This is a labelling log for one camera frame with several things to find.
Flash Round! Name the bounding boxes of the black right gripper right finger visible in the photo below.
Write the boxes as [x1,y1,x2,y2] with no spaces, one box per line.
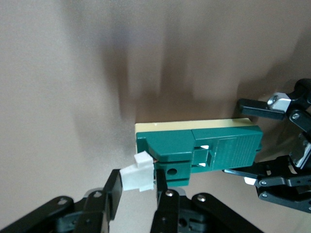
[149,168,265,233]

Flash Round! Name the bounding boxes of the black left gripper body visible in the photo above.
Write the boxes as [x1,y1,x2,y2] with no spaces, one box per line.
[290,132,311,171]

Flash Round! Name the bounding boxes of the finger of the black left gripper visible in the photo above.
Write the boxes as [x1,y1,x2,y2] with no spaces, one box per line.
[222,156,311,215]
[237,78,311,133]

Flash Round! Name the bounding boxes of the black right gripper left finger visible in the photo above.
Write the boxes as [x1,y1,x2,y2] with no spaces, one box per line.
[0,168,123,233]

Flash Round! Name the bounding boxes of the brown paper table cover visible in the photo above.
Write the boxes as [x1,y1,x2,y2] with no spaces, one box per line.
[0,0,311,233]

